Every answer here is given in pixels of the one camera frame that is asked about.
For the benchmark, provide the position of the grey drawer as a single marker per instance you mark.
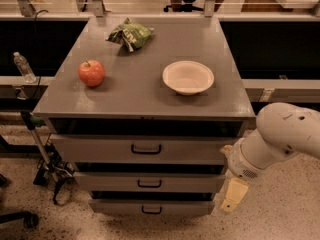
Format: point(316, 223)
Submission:
point(150, 182)
point(141, 149)
point(151, 207)

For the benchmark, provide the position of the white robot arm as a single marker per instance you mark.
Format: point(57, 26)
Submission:
point(282, 131)

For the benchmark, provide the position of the grey bottom drawer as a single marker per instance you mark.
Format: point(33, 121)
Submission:
point(151, 207)

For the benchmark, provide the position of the red apple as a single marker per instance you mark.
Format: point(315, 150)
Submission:
point(91, 73)

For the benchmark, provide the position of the grey top drawer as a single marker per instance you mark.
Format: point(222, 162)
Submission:
point(141, 149)

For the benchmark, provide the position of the grey drawer cabinet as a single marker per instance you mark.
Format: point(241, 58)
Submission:
point(134, 100)

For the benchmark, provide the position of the clear plastic water bottle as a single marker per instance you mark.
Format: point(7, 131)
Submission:
point(24, 67)

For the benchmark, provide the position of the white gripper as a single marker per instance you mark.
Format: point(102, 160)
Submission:
point(239, 161)

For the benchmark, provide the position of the green chip bag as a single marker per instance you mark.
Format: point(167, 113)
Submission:
point(132, 35)

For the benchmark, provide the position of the grabber tool with green handle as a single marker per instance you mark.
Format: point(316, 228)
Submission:
point(51, 162)

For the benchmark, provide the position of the black office chair base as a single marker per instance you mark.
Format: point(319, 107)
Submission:
point(29, 219)

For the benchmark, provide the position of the white paper bowl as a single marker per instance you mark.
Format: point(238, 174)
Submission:
point(188, 77)

